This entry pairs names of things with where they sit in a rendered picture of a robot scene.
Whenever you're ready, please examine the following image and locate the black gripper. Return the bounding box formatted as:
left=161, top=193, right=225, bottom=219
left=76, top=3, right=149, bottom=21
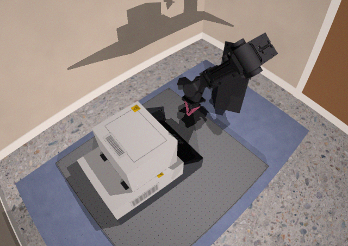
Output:
left=182, top=92, right=206, bottom=116

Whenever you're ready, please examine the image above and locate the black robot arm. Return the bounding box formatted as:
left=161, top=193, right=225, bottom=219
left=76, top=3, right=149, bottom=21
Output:
left=177, top=33, right=278, bottom=100

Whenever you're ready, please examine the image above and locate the black and white benchtop lab instrument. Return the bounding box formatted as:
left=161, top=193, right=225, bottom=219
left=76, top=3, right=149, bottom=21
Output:
left=77, top=101, right=203, bottom=224

